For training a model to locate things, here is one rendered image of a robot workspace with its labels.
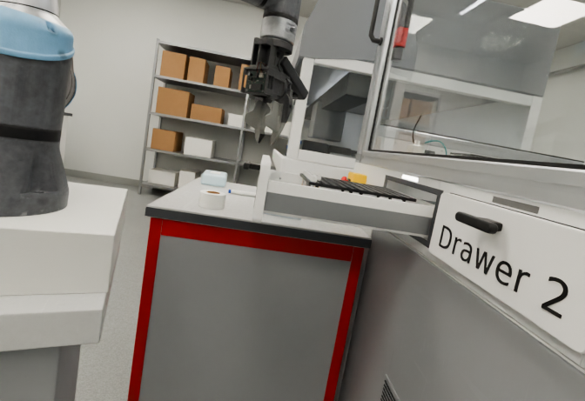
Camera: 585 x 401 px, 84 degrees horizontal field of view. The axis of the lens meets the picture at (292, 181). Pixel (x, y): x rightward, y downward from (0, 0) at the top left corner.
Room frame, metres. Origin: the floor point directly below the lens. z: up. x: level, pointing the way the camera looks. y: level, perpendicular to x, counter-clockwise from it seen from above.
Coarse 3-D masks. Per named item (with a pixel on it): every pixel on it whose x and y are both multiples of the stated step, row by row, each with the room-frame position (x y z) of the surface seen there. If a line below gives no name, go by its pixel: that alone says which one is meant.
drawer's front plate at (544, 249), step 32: (448, 224) 0.53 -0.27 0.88; (512, 224) 0.40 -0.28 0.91; (544, 224) 0.36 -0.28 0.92; (448, 256) 0.51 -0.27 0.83; (480, 256) 0.44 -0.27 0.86; (512, 256) 0.39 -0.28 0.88; (544, 256) 0.35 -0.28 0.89; (576, 256) 0.31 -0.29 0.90; (512, 288) 0.38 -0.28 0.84; (544, 288) 0.34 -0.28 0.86; (576, 288) 0.31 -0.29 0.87; (544, 320) 0.33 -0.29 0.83; (576, 320) 0.30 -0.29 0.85
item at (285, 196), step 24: (288, 192) 0.59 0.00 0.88; (312, 192) 0.59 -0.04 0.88; (336, 192) 0.60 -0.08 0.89; (288, 216) 0.59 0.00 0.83; (312, 216) 0.59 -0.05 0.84; (336, 216) 0.60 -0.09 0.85; (360, 216) 0.60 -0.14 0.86; (384, 216) 0.61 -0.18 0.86; (408, 216) 0.61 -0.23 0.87; (432, 216) 0.62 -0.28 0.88
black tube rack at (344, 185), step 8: (320, 184) 0.63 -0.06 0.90; (328, 184) 0.64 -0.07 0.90; (336, 184) 0.67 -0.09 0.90; (344, 184) 0.70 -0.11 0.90; (352, 184) 0.73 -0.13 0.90; (360, 184) 0.78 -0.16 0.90; (368, 184) 0.82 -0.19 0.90; (352, 192) 0.73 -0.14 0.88; (360, 192) 0.64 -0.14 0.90; (368, 192) 0.64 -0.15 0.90; (376, 192) 0.65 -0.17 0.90; (384, 192) 0.67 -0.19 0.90; (392, 192) 0.71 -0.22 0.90; (408, 200) 0.65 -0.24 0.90
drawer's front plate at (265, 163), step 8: (264, 160) 0.59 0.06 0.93; (264, 168) 0.57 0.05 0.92; (264, 176) 0.57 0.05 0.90; (264, 184) 0.57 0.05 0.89; (256, 192) 0.57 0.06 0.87; (264, 192) 0.57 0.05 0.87; (256, 200) 0.57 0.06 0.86; (264, 200) 0.57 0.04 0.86; (256, 208) 0.57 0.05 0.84; (256, 216) 0.57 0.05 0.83
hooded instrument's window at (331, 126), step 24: (336, 72) 1.55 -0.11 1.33; (312, 96) 1.54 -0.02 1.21; (336, 96) 1.55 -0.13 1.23; (360, 96) 1.57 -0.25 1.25; (288, 120) 1.73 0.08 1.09; (312, 120) 1.55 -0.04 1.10; (336, 120) 1.56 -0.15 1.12; (360, 120) 1.57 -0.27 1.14; (312, 144) 1.55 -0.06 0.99; (336, 144) 1.56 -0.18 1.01
